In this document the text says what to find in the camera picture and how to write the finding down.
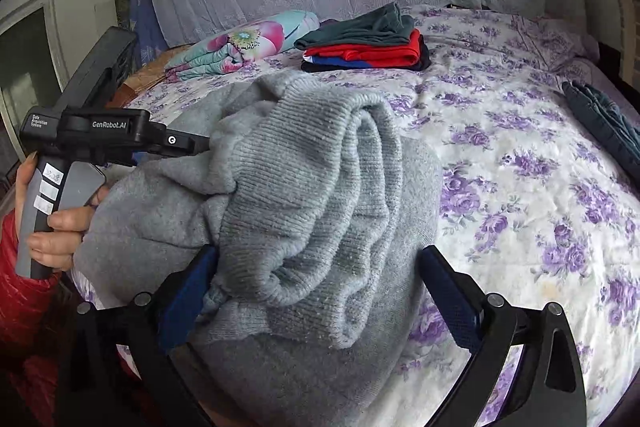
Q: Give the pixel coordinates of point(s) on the person's left hand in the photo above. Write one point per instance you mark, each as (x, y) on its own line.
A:
(54, 249)

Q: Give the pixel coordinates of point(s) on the blue patterned cloth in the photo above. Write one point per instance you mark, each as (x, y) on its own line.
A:
(143, 22)

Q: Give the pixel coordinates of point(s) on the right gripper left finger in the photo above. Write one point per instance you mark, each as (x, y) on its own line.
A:
(151, 325)

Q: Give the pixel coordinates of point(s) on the dark blue jeans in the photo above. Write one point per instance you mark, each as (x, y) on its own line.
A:
(607, 124)

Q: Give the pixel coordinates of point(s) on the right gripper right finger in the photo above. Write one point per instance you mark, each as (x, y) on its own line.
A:
(547, 387)

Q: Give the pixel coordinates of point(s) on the folded teal floral blanket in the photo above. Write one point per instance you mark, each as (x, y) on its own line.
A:
(229, 51)

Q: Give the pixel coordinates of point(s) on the brown tan pillow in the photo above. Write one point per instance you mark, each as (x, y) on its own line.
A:
(147, 77)

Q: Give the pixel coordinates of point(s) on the purple floral bedspread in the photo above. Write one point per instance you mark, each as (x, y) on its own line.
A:
(531, 204)

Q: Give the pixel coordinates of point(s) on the grey sweatpants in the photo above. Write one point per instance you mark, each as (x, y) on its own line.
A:
(318, 207)

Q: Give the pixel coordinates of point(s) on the stack of folded clothes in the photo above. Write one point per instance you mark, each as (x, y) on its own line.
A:
(383, 38)

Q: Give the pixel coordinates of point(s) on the red jacket sleeve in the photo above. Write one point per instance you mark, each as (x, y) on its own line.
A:
(42, 382)

